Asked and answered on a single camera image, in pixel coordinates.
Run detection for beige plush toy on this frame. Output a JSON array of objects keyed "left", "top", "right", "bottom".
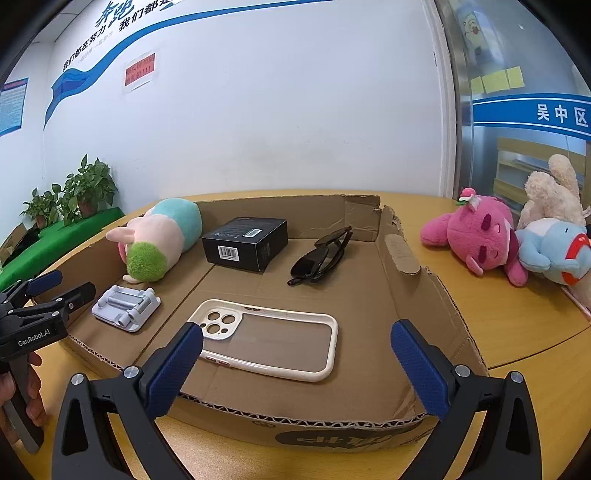
[{"left": 516, "top": 154, "right": 588, "bottom": 229}]

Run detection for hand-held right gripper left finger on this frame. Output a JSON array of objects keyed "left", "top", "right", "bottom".
[{"left": 51, "top": 320, "right": 205, "bottom": 480}]

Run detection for teal pink plush toy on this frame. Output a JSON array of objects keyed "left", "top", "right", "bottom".
[{"left": 105, "top": 198, "right": 204, "bottom": 284}]

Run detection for grey metal door frame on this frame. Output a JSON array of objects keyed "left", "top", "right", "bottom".
[{"left": 434, "top": 0, "right": 476, "bottom": 201}]

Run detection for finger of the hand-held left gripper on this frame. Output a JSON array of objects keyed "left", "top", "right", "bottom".
[
  {"left": 9, "top": 281, "right": 97, "bottom": 326},
  {"left": 0, "top": 269, "right": 64, "bottom": 310}
]

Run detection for person's left hand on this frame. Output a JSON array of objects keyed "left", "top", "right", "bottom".
[{"left": 0, "top": 353, "right": 49, "bottom": 443}]

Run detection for black product box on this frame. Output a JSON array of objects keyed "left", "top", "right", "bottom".
[{"left": 201, "top": 217, "right": 289, "bottom": 273}]

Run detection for black sunglasses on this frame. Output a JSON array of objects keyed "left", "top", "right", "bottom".
[{"left": 287, "top": 227, "right": 354, "bottom": 287}]

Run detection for green potted plant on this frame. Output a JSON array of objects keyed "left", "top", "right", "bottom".
[
  {"left": 61, "top": 154, "right": 120, "bottom": 219},
  {"left": 20, "top": 186, "right": 63, "bottom": 230}
]

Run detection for green covered table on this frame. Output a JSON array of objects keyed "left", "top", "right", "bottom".
[{"left": 0, "top": 207, "right": 126, "bottom": 291}]

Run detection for red paper wall sign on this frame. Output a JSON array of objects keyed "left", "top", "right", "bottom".
[{"left": 122, "top": 53, "right": 158, "bottom": 90}]

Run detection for cartoon door sticker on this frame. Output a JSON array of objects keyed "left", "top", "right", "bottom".
[{"left": 459, "top": 9, "right": 497, "bottom": 56}]

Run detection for blue wave wall decal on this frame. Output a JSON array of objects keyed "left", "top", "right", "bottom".
[{"left": 44, "top": 0, "right": 185, "bottom": 130}]

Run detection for brown cardboard box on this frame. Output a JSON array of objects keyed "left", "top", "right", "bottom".
[{"left": 30, "top": 194, "right": 490, "bottom": 455}]

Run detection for blue plush toy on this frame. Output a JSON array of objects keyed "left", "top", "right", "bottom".
[{"left": 515, "top": 218, "right": 591, "bottom": 287}]

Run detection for blue door banner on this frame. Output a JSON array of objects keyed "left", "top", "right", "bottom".
[{"left": 472, "top": 95, "right": 591, "bottom": 139}]

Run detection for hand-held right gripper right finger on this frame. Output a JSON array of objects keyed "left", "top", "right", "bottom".
[{"left": 390, "top": 318, "right": 543, "bottom": 480}]

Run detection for small cardboard carton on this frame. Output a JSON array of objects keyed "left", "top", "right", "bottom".
[{"left": 0, "top": 224, "right": 28, "bottom": 264}]

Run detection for blue framed wall poster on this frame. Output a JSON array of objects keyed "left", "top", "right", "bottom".
[{"left": 0, "top": 78, "right": 29, "bottom": 138}]

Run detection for white clear phone case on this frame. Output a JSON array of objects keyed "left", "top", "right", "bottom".
[{"left": 186, "top": 299, "right": 339, "bottom": 383}]

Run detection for yellow shelf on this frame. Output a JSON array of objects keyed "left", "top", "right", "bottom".
[{"left": 493, "top": 136, "right": 591, "bottom": 204}]

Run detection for white folding phone stand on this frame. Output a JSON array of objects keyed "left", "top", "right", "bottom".
[{"left": 91, "top": 285, "right": 162, "bottom": 334}]

